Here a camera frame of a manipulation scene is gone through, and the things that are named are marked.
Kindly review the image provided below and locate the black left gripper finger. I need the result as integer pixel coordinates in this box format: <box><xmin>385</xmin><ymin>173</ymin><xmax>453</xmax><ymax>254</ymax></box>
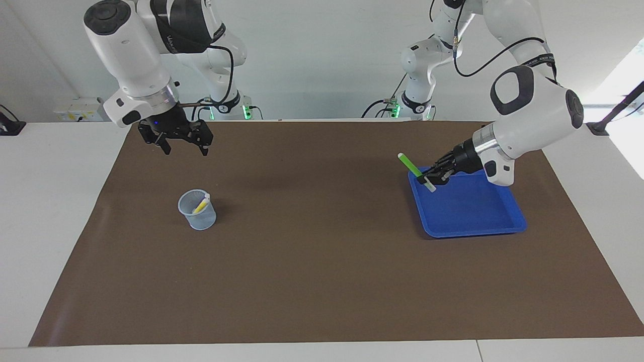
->
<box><xmin>428</xmin><ymin>153</ymin><xmax>458</xmax><ymax>174</ymax></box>
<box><xmin>417</xmin><ymin>168</ymin><xmax>451</xmax><ymax>188</ymax></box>

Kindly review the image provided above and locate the green pen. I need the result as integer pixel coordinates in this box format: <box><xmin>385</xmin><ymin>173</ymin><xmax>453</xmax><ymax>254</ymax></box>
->
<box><xmin>397</xmin><ymin>153</ymin><xmax>437</xmax><ymax>193</ymax></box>

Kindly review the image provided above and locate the blue plastic tray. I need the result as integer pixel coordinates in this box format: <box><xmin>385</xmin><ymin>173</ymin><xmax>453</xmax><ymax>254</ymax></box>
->
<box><xmin>408</xmin><ymin>166</ymin><xmax>528</xmax><ymax>239</ymax></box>

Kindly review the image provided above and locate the translucent pale blue cup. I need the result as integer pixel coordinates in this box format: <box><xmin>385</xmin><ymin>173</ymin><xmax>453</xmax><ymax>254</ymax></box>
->
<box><xmin>178</xmin><ymin>189</ymin><xmax>217</xmax><ymax>231</ymax></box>

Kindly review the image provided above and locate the black angled stand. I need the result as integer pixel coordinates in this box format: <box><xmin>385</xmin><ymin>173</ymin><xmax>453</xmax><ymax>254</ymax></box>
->
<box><xmin>586</xmin><ymin>80</ymin><xmax>644</xmax><ymax>136</ymax></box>

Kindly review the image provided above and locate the brown table mat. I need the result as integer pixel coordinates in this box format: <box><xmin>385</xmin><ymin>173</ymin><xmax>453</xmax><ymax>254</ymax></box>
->
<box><xmin>29</xmin><ymin>121</ymin><xmax>644</xmax><ymax>347</ymax></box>

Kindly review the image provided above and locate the black table clamp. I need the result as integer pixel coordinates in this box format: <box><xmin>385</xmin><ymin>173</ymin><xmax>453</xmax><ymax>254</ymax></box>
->
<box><xmin>0</xmin><ymin>104</ymin><xmax>27</xmax><ymax>136</ymax></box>

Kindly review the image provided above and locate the black base cable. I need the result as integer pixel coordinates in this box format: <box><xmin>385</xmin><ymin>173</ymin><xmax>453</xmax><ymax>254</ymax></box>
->
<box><xmin>191</xmin><ymin>97</ymin><xmax>214</xmax><ymax>121</ymax></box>
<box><xmin>360</xmin><ymin>75</ymin><xmax>409</xmax><ymax>119</ymax></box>

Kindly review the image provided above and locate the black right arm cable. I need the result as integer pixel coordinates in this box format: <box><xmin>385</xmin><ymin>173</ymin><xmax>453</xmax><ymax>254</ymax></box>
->
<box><xmin>179</xmin><ymin>43</ymin><xmax>235</xmax><ymax>109</ymax></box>

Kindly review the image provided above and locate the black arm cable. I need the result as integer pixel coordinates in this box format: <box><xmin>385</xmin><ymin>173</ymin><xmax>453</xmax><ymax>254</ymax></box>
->
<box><xmin>179</xmin><ymin>43</ymin><xmax>235</xmax><ymax>109</ymax></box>
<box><xmin>430</xmin><ymin>0</ymin><xmax>559</xmax><ymax>83</ymax></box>

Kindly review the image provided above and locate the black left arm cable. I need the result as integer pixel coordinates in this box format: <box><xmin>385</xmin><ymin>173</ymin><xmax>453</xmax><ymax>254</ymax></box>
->
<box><xmin>430</xmin><ymin>0</ymin><xmax>559</xmax><ymax>83</ymax></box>

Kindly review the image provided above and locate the white wall socket strip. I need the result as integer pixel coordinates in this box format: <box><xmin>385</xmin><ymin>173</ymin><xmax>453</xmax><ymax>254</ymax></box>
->
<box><xmin>54</xmin><ymin>97</ymin><xmax>104</xmax><ymax>122</ymax></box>

